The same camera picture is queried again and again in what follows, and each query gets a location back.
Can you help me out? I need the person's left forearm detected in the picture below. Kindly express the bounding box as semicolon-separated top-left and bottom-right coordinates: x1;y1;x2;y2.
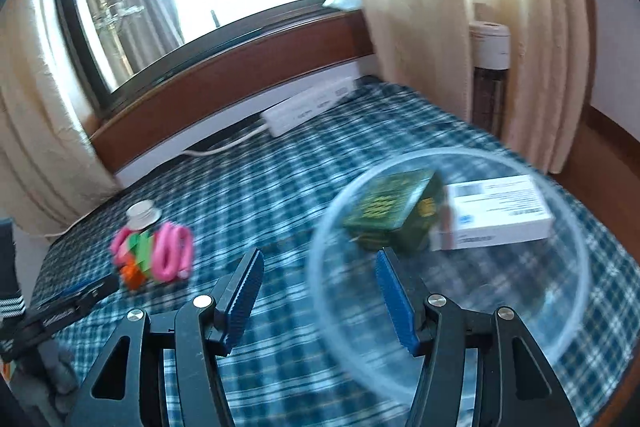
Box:
0;217;28;323

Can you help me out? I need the white power cable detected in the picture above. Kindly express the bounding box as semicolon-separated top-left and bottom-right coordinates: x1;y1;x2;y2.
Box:
182;119;271;158

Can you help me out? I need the clear plastic bowl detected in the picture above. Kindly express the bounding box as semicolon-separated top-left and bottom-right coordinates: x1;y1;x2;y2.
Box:
306;147;593;400

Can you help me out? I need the blue plaid cloth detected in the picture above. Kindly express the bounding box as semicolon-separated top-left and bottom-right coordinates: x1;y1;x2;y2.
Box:
30;77;640;427

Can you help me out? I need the orange toy brick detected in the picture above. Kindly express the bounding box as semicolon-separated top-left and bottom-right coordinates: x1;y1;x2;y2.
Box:
119;259;153;292

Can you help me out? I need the dark green box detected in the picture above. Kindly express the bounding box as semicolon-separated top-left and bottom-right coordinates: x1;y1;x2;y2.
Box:
342;169;448;255

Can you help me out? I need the white tower heater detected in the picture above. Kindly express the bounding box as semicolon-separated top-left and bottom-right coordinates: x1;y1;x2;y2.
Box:
470;19;512;140

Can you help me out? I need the cream curtain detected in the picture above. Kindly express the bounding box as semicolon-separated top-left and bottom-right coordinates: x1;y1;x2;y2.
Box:
0;0;121;238
357;0;596;175

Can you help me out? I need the pink foam hair roller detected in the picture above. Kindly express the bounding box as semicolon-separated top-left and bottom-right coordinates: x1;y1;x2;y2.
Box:
151;222;196;284
111;229;138;269

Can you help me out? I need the grey cloth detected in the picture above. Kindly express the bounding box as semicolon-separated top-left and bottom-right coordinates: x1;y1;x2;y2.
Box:
10;337;81;413

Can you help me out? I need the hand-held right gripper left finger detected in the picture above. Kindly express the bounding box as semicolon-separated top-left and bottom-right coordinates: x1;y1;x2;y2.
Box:
65;248;266;427

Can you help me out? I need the white medicine box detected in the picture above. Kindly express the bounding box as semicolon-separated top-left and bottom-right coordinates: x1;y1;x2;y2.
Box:
430;174;556;253

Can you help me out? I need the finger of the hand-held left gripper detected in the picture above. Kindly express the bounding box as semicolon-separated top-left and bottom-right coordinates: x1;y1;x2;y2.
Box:
0;276;121;360

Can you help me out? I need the green sponge block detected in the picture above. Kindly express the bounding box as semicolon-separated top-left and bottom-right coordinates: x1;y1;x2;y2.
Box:
131;231;157;273

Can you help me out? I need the white power strip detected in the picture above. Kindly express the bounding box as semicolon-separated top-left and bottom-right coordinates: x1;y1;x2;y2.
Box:
262;74;358;138

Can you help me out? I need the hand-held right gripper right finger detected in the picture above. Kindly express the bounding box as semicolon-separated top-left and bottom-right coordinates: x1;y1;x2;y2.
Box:
375;248;583;427

